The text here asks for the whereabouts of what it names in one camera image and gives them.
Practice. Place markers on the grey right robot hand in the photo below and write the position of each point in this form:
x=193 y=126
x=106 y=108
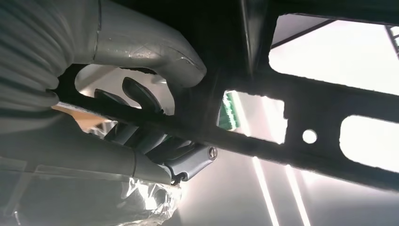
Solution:
x=140 y=40

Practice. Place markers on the clear plastic film wrap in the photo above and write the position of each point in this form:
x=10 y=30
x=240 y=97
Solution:
x=140 y=199

